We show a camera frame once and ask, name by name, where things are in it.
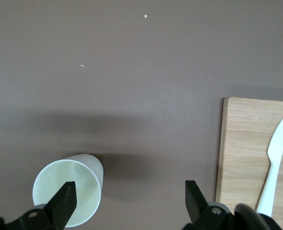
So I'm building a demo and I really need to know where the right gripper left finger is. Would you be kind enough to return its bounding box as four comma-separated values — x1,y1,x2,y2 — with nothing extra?
0,181,77,230

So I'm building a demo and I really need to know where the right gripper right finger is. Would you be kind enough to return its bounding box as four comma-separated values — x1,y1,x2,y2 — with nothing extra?
184,180,238,230

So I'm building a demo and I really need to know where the white plastic cup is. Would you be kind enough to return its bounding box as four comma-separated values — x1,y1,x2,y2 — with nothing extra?
32,153,104,228

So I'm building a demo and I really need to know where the wooden cutting board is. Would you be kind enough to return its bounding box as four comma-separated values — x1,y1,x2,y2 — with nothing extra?
214,97,283,216

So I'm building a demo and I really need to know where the white plastic knife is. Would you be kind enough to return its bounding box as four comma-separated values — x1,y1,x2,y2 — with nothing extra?
256,114,283,215

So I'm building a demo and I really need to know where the brown table cover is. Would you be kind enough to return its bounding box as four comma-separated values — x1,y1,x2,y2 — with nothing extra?
0,0,283,230

